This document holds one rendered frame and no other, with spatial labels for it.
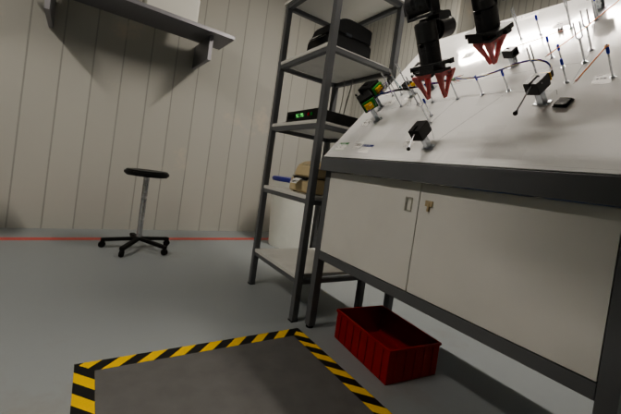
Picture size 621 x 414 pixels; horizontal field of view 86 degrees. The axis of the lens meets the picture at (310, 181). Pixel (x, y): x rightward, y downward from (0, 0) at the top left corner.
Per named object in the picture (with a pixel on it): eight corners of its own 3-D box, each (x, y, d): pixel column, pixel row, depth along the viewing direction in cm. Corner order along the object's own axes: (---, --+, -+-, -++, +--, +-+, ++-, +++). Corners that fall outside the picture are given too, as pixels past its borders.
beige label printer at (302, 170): (309, 195, 178) (314, 158, 178) (287, 189, 196) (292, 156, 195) (349, 199, 197) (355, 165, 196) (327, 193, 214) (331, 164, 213)
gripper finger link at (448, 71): (437, 95, 99) (432, 63, 96) (459, 92, 93) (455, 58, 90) (422, 102, 95) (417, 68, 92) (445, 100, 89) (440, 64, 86)
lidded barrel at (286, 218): (297, 237, 390) (305, 178, 388) (328, 251, 345) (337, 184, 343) (253, 238, 355) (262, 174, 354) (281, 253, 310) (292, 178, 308)
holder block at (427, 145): (409, 164, 120) (397, 142, 116) (427, 141, 124) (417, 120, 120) (420, 164, 116) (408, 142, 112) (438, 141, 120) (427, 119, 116)
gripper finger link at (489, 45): (487, 57, 98) (482, 26, 93) (510, 57, 92) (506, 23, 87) (471, 68, 96) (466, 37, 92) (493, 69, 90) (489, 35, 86)
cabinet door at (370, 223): (405, 291, 121) (420, 183, 120) (319, 249, 166) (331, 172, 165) (408, 290, 122) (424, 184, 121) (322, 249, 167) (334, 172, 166)
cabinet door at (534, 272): (594, 383, 74) (623, 209, 73) (404, 291, 120) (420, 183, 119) (599, 380, 76) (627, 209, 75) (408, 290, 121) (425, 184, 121)
